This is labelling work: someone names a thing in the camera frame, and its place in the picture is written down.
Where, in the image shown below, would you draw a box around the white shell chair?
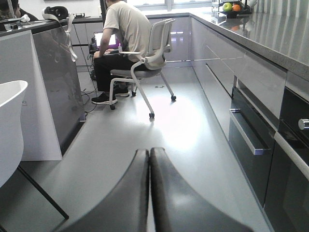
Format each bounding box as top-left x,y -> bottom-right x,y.
0,80 -> 70,220

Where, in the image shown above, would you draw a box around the laptop with lit screen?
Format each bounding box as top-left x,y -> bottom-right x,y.
88,31 -> 119,54

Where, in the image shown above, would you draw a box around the black VR headset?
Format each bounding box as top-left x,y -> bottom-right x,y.
42,6 -> 78,62

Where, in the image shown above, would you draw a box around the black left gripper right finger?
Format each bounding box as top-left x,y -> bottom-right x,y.
150,147 -> 252,232

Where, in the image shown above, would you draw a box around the black built-in oven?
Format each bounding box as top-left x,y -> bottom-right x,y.
228,87 -> 309,232

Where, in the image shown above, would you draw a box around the grey kitchen island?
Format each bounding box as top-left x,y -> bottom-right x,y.
0,20 -> 85,161

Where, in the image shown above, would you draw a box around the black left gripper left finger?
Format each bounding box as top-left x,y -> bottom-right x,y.
62,149 -> 149,232

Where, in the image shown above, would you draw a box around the green apple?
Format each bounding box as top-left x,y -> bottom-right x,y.
222,2 -> 233,12

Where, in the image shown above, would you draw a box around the grey rolling office chair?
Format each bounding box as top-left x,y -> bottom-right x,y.
109,18 -> 176,118

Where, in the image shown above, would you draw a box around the seated person in beige shirt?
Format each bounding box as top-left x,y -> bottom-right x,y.
91,0 -> 152,105

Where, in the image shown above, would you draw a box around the black fruit rack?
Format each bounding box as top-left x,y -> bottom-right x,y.
211,0 -> 253,18

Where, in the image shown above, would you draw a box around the orange fruit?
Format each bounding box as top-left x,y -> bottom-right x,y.
232,4 -> 242,12

